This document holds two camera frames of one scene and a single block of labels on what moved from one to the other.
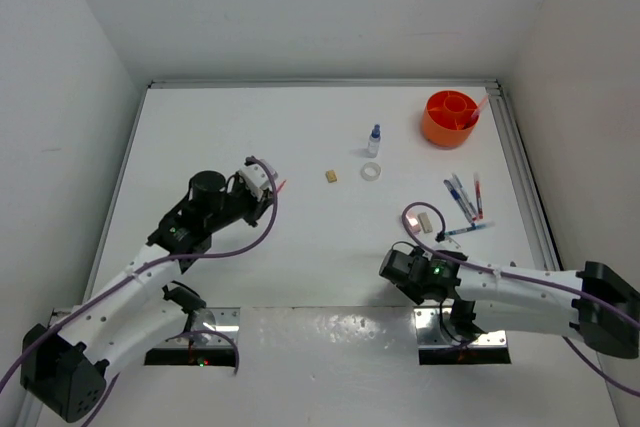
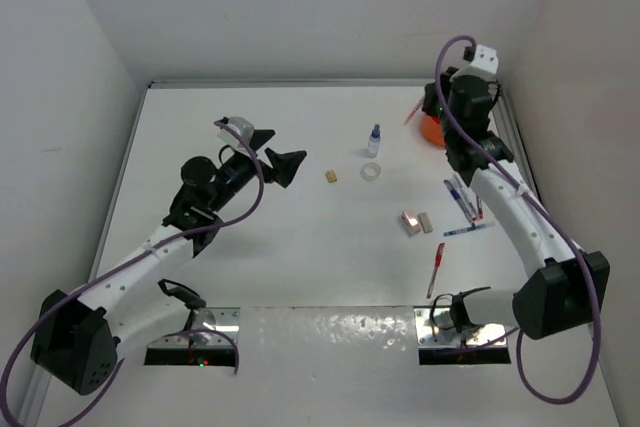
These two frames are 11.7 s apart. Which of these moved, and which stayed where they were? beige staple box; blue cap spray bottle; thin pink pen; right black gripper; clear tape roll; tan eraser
Moved: right black gripper; thin pink pen
Stayed: tan eraser; beige staple box; clear tape roll; blue cap spray bottle
